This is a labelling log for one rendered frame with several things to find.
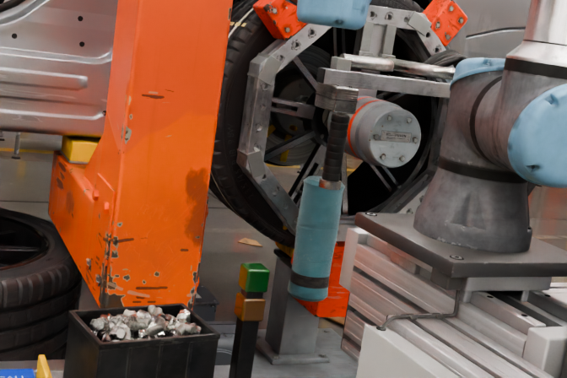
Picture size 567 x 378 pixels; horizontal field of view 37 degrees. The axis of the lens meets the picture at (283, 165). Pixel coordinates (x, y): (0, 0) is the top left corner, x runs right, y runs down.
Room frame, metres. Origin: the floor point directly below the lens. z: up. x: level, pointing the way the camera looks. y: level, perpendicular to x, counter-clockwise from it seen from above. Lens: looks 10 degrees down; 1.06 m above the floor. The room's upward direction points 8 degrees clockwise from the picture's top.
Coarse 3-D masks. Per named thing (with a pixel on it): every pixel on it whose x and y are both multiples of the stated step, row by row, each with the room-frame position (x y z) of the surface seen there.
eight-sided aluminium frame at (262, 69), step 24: (312, 24) 1.85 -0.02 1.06; (384, 24) 1.92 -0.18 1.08; (408, 24) 1.94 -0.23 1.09; (288, 48) 1.83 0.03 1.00; (432, 48) 1.98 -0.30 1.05; (264, 72) 1.80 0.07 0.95; (264, 96) 1.81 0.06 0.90; (264, 120) 1.81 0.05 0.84; (240, 144) 1.84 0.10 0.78; (264, 144) 1.82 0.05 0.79; (432, 144) 2.06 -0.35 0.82; (264, 168) 1.82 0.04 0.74; (432, 168) 2.04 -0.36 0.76; (264, 192) 1.82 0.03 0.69; (408, 192) 2.03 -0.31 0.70; (288, 216) 1.85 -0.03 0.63; (336, 240) 1.90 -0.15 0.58
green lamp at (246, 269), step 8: (248, 264) 1.35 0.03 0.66; (256, 264) 1.36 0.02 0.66; (240, 272) 1.35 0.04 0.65; (248, 272) 1.32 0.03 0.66; (256, 272) 1.32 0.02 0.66; (264, 272) 1.33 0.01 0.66; (240, 280) 1.34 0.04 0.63; (248, 280) 1.32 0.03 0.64; (256, 280) 1.33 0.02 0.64; (264, 280) 1.33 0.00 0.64; (248, 288) 1.32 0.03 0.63; (256, 288) 1.33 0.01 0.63; (264, 288) 1.33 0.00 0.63
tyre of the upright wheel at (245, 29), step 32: (256, 0) 2.00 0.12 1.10; (384, 0) 2.01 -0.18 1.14; (256, 32) 1.88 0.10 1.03; (224, 64) 1.87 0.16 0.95; (224, 96) 1.86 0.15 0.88; (224, 128) 1.87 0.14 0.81; (224, 160) 1.87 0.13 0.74; (224, 192) 1.91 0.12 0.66; (256, 192) 1.91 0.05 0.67; (256, 224) 1.91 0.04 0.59
